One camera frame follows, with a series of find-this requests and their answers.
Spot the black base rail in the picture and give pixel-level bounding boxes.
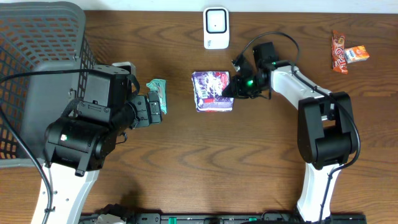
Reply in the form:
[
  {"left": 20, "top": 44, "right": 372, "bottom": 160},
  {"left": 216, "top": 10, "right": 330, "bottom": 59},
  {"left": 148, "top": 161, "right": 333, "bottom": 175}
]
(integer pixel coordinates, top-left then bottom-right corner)
[{"left": 77, "top": 212, "right": 368, "bottom": 224}]

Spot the red white snack bag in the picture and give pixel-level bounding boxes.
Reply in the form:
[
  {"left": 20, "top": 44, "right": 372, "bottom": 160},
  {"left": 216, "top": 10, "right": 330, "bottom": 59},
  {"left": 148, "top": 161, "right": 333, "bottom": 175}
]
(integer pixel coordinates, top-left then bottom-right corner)
[{"left": 192, "top": 71, "right": 234, "bottom": 112}]

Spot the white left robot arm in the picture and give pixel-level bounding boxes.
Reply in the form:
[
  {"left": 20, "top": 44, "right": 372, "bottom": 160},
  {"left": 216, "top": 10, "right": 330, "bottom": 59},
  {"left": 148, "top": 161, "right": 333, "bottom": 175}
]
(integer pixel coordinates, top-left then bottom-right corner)
[{"left": 32, "top": 62, "right": 162, "bottom": 223}]

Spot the small red white packet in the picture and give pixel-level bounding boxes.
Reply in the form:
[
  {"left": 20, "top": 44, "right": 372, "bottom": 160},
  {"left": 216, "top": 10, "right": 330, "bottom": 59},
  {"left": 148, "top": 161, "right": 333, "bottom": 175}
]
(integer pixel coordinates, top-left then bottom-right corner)
[{"left": 345, "top": 45, "right": 370, "bottom": 63}]

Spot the teal snack packet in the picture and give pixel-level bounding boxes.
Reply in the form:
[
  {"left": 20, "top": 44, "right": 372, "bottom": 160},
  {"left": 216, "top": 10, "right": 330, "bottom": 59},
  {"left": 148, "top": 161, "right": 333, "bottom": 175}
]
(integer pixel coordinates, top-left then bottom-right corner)
[{"left": 146, "top": 79, "right": 167, "bottom": 114}]

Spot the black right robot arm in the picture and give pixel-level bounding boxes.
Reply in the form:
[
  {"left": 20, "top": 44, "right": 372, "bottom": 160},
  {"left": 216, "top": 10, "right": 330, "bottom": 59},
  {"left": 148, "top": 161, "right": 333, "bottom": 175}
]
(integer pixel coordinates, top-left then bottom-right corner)
[{"left": 222, "top": 42, "right": 360, "bottom": 223}]

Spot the white barcode scanner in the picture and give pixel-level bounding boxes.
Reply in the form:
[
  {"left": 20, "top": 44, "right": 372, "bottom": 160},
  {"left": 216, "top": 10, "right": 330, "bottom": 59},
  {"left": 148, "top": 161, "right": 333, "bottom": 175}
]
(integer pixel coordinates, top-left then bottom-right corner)
[{"left": 203, "top": 7, "right": 230, "bottom": 50}]

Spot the grey plastic mesh basket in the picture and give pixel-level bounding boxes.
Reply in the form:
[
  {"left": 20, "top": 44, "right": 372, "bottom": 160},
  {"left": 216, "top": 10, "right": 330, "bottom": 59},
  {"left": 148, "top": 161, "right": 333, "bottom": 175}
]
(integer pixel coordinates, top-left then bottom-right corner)
[{"left": 1, "top": 2, "right": 96, "bottom": 163}]

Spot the orange chocolate bar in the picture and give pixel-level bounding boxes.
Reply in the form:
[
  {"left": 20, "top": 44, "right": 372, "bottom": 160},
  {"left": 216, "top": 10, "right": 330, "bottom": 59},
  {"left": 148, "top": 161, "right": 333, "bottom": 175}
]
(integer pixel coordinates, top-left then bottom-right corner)
[{"left": 331, "top": 30, "right": 348, "bottom": 74}]

